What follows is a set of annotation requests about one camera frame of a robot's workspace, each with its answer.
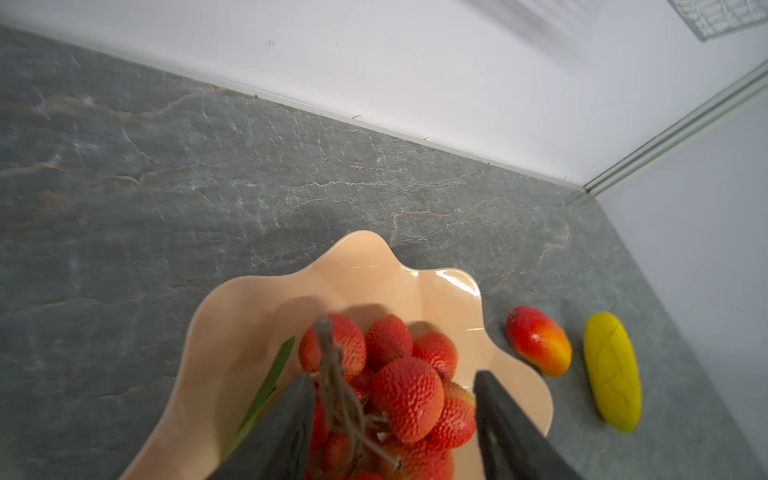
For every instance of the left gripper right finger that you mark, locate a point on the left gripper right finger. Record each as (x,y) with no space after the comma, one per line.
(511,446)

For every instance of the long white wire basket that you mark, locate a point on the long white wire basket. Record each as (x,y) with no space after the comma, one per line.
(710,19)

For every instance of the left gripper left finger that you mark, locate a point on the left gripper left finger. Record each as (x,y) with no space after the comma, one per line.
(278,446)

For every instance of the peach scalloped fruit bowl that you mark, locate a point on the peach scalloped fruit bowl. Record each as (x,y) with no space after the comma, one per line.
(237,331)

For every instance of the red mango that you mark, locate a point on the red mango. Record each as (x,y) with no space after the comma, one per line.
(539,340)

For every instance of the yellow fruit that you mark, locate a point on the yellow fruit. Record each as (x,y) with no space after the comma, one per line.
(613,371)

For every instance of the red lychee bunch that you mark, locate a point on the red lychee bunch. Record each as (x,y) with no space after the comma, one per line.
(387,406)

